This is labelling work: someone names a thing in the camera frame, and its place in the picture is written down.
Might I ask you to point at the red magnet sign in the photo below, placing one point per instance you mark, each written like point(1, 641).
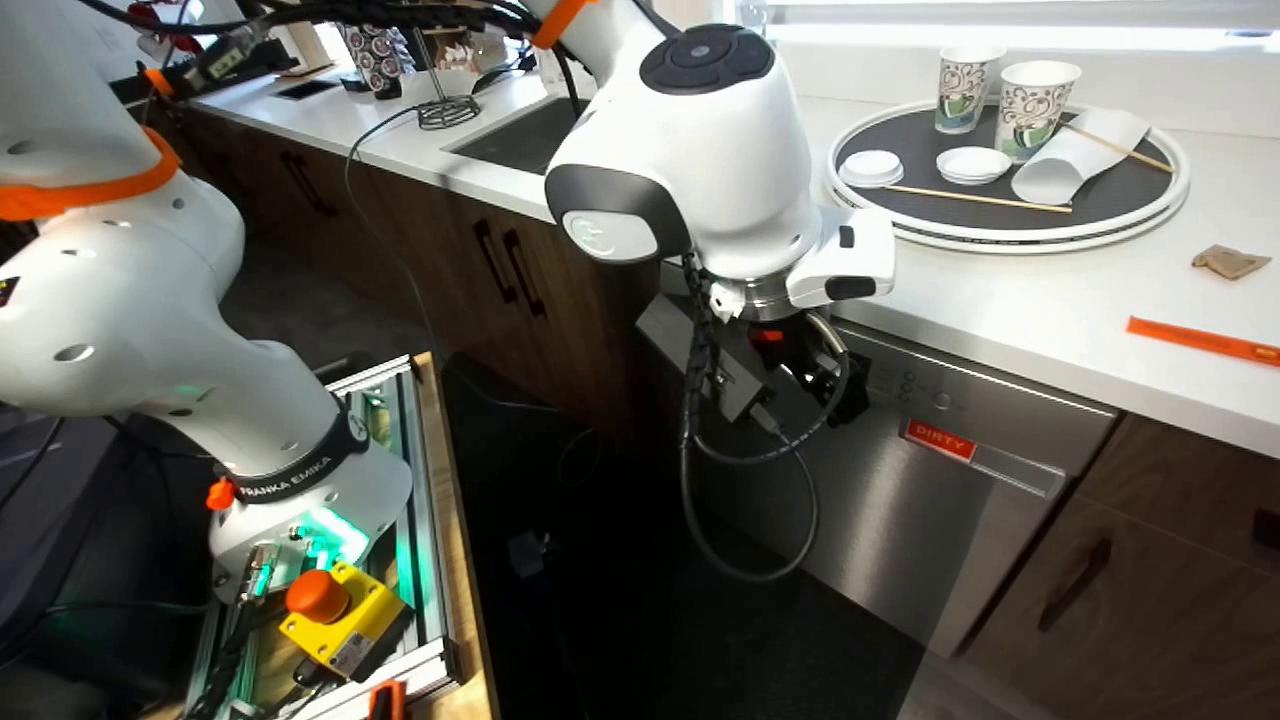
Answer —
point(940, 440)

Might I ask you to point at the orange strip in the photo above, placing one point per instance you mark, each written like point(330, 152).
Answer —
point(1200, 340)

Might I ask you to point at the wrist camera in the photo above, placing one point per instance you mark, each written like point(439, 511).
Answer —
point(735, 385)

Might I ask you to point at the white cup lid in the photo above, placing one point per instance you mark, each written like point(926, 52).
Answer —
point(870, 168)
point(973, 165)

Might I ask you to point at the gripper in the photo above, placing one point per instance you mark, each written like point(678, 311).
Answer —
point(800, 362)

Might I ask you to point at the wooden stir stick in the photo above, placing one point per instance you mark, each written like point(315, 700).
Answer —
point(980, 198)
point(1125, 150)

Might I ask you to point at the black flat device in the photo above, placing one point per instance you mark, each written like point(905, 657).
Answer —
point(307, 89)

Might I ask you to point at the brown sachet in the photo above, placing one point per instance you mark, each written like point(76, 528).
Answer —
point(1230, 262)

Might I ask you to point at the patterned paper cup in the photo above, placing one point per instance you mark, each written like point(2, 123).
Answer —
point(962, 95)
point(1030, 110)

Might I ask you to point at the sink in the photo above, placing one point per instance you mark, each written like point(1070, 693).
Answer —
point(520, 135)

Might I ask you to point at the black power adapter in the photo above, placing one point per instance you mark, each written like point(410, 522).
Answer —
point(527, 555)

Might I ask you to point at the white paper sleeve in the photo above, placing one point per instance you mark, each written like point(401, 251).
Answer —
point(1075, 160)

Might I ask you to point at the wooden drawer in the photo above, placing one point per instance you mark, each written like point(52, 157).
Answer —
point(1180, 490)
point(1150, 640)

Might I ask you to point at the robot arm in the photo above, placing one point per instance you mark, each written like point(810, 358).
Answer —
point(690, 150)

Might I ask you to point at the stack of patterned cups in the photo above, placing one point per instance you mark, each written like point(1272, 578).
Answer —
point(375, 55)

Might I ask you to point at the stainless steel dishwasher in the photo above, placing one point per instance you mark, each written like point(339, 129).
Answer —
point(900, 540)

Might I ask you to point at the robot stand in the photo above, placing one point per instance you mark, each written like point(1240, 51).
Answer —
point(440, 520)

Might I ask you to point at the round black white tray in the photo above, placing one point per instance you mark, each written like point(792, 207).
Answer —
point(1100, 205)

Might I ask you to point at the orange clamp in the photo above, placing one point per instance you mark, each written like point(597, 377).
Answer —
point(387, 700)

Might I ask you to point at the dishwasher door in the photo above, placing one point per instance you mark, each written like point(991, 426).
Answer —
point(890, 560)

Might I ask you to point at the yellow emergency stop box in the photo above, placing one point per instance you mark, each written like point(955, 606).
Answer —
point(360, 620)

